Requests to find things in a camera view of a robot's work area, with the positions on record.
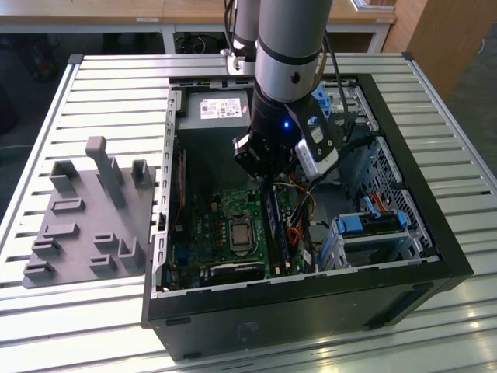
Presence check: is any grey power supply unit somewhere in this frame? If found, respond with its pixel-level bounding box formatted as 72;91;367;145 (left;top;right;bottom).
176;91;254;187

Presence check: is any blue disk carrier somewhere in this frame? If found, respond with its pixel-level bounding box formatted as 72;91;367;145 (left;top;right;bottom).
333;214;408;237
311;84;332;118

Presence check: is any silver CPU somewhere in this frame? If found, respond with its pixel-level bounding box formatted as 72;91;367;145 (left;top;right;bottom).
231;224;253;246

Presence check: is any CPU socket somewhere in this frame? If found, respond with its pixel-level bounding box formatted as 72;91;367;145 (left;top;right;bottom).
226;214;260;258

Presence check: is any grey metal drive cage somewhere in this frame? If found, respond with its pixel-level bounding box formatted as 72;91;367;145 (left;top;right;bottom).
321;87;380;165

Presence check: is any green motherboard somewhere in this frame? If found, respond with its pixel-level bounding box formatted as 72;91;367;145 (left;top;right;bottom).
169;184;311;291

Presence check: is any black graphics card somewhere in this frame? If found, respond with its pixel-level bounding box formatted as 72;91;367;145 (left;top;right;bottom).
209;260;266;283

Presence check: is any black PC case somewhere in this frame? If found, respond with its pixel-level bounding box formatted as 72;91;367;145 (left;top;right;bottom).
140;72;474;361

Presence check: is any grey parts rack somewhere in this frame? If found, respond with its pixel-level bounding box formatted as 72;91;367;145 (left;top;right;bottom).
23;135;162;289

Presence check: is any wooden desk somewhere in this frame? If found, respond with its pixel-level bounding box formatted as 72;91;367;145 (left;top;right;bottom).
0;0;398;54

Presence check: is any wooden cabinet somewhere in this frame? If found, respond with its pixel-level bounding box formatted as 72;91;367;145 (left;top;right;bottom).
382;0;497;102

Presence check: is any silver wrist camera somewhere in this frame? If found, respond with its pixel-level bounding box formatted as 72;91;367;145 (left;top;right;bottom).
294;114;340;180

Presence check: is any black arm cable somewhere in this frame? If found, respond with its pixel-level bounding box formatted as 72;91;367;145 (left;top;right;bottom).
321;34;351;118

